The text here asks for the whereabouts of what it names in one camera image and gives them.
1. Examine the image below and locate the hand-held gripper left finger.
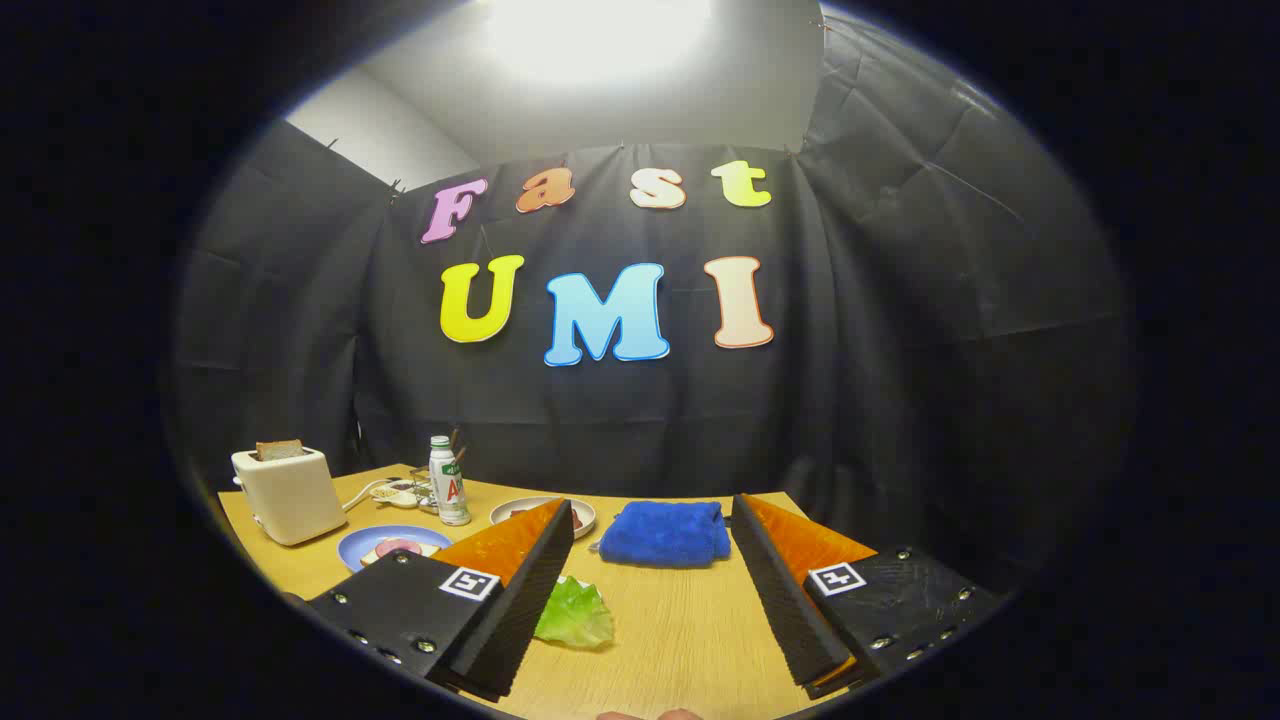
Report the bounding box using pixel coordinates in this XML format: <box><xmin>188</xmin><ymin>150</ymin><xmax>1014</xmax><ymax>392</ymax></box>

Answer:
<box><xmin>305</xmin><ymin>497</ymin><xmax>577</xmax><ymax>704</ymax></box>

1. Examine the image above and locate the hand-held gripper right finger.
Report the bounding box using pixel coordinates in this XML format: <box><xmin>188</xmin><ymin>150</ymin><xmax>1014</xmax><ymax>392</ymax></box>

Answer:
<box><xmin>730</xmin><ymin>492</ymin><xmax>1004</xmax><ymax>701</ymax></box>

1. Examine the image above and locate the green lettuce leaf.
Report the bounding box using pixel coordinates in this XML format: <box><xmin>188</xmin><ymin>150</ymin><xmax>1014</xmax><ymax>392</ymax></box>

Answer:
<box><xmin>533</xmin><ymin>575</ymin><xmax>615</xmax><ymax>651</ymax></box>

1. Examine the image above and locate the beige round plate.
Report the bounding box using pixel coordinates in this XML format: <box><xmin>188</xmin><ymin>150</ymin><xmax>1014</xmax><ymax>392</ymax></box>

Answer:
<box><xmin>490</xmin><ymin>496</ymin><xmax>597</xmax><ymax>541</ymax></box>

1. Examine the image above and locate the blue towel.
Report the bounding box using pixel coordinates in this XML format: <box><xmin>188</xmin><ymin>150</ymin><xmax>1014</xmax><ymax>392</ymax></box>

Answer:
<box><xmin>598</xmin><ymin>500</ymin><xmax>732</xmax><ymax>569</ymax></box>

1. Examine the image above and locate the white drink bottle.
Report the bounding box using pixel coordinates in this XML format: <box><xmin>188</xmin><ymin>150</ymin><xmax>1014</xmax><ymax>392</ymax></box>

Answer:
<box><xmin>429</xmin><ymin>435</ymin><xmax>472</xmax><ymax>527</ymax></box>

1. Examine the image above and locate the white sectioned bean dish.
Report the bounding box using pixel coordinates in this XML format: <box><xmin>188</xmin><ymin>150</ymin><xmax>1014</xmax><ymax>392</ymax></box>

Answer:
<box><xmin>370</xmin><ymin>478</ymin><xmax>436</xmax><ymax>513</ymax></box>

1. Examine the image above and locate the blue round plate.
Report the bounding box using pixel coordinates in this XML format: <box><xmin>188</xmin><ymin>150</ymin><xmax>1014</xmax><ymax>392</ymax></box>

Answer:
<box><xmin>337</xmin><ymin>525</ymin><xmax>453</xmax><ymax>574</ymax></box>

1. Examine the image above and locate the cream toaster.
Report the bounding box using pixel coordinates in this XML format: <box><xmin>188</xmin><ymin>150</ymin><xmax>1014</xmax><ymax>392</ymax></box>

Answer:
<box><xmin>231</xmin><ymin>446</ymin><xmax>349</xmax><ymax>547</ymax></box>

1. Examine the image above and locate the black backdrop cloth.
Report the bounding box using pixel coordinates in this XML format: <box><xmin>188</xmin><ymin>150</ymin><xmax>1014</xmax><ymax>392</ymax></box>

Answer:
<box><xmin>170</xmin><ymin>10</ymin><xmax>1136</xmax><ymax>601</ymax></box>

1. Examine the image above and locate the white toaster cable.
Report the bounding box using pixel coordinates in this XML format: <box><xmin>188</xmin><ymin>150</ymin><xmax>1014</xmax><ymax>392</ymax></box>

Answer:
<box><xmin>343</xmin><ymin>478</ymin><xmax>401</xmax><ymax>513</ymax></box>

